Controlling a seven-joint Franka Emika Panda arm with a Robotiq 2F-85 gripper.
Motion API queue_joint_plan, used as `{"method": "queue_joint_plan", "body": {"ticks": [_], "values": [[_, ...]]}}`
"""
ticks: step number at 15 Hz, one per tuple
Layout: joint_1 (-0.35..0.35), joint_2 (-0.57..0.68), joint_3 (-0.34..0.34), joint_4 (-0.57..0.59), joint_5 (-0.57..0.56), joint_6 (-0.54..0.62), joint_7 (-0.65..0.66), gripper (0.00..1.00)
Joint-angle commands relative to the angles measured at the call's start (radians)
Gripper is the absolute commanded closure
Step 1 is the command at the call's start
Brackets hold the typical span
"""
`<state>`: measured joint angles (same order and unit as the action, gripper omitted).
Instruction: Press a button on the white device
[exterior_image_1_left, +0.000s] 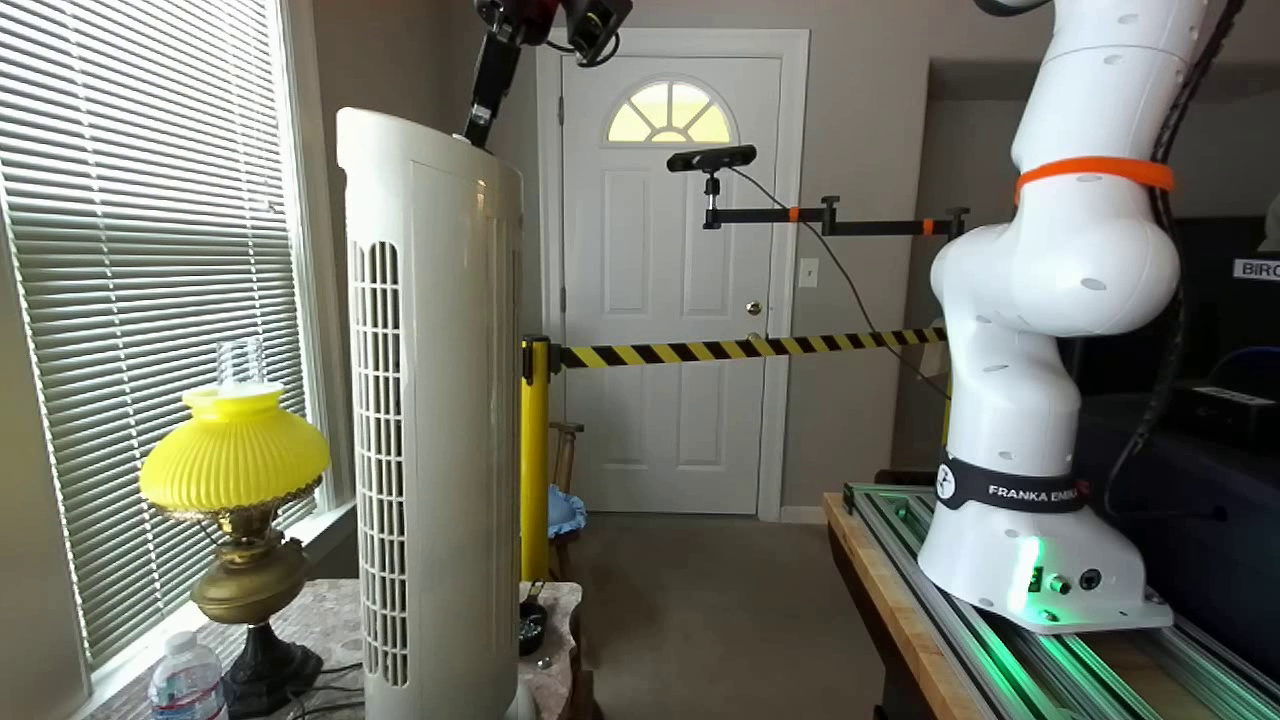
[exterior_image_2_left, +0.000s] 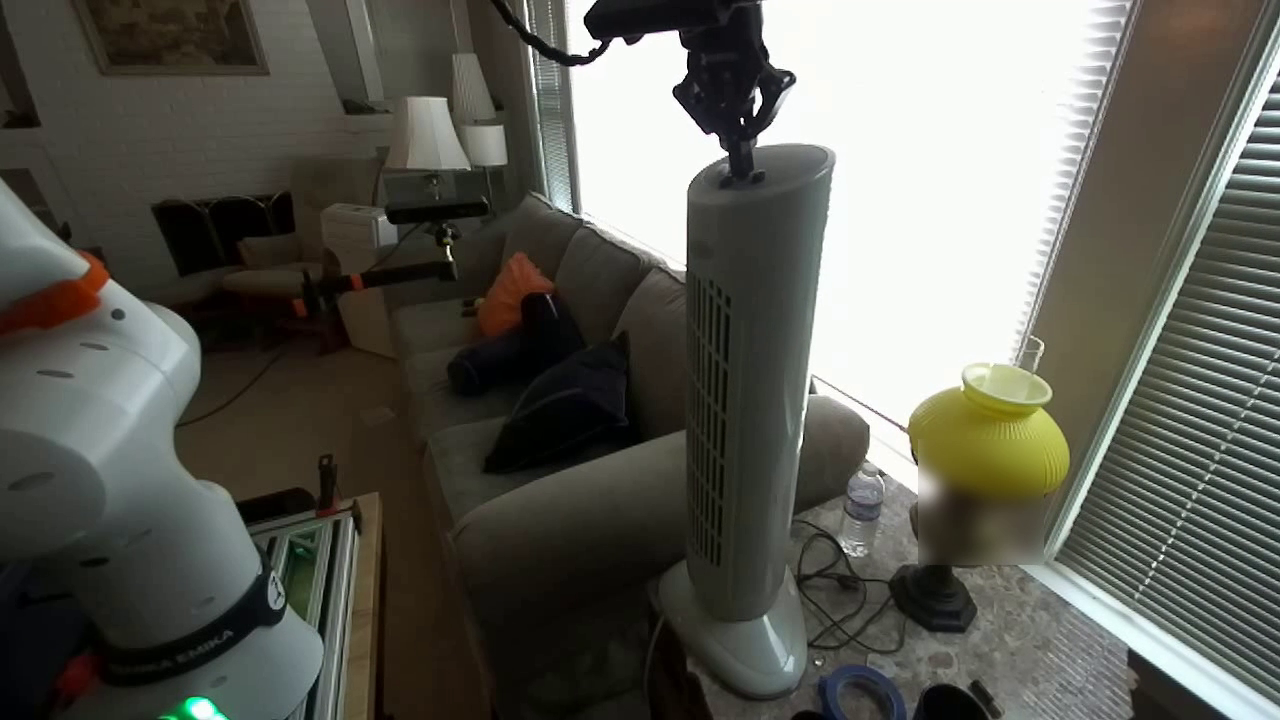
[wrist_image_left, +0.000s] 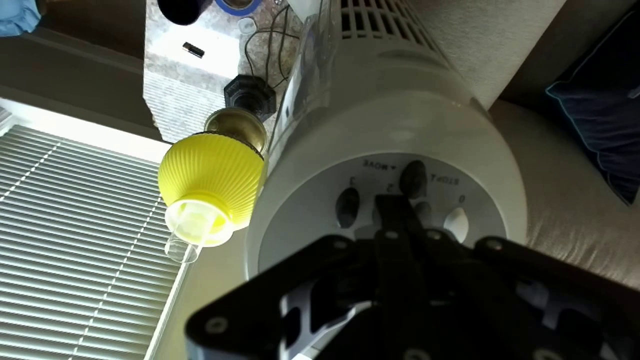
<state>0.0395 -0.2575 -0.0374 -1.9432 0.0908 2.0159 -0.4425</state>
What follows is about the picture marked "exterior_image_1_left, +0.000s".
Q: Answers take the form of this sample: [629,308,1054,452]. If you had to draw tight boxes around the yellow black barrier tape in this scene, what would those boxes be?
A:
[543,322,950,377]

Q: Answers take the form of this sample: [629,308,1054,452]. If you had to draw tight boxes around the black stereo camera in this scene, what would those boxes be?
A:
[663,140,761,175]

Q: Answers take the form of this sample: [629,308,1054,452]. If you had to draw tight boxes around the white panel door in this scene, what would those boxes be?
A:
[556,54,791,522]

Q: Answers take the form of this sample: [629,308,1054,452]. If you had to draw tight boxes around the aluminium rail frame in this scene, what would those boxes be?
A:
[843,481,1280,720]

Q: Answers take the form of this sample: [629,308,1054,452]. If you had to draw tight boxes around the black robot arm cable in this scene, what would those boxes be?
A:
[1095,0,1273,528]

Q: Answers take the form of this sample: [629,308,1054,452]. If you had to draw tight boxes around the white tower fan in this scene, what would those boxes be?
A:
[332,104,523,720]

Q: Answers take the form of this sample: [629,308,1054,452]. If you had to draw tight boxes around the white window blinds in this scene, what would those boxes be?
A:
[0,0,311,672]

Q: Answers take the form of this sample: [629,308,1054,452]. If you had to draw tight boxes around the orange band on arm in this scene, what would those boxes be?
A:
[1012,154,1181,202]

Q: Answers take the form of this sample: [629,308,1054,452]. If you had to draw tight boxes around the clear plastic water bottle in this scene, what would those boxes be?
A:
[144,628,230,720]

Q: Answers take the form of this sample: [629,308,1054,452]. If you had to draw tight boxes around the patterned grey tablecloth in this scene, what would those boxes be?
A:
[75,572,586,720]

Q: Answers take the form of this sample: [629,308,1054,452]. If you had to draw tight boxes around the yellow shade brass oil lamp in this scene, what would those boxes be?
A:
[134,335,335,720]

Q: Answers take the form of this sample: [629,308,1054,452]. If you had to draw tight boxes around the thin black camera cable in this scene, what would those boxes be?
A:
[728,166,955,406]

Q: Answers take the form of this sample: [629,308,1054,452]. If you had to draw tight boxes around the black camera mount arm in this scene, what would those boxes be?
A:
[700,170,970,243]

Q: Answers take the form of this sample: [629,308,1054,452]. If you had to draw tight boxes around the yellow barrier post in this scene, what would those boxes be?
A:
[517,335,556,589]

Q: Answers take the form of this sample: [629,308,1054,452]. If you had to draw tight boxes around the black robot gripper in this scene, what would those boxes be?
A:
[460,0,635,154]

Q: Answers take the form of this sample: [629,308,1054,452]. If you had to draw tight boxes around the wooden workbench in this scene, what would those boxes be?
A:
[820,488,1005,720]

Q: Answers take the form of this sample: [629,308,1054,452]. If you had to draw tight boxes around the blue cloth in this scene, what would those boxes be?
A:
[543,481,591,546]

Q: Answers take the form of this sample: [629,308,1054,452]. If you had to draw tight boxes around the small black object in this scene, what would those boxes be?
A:
[517,597,551,660]

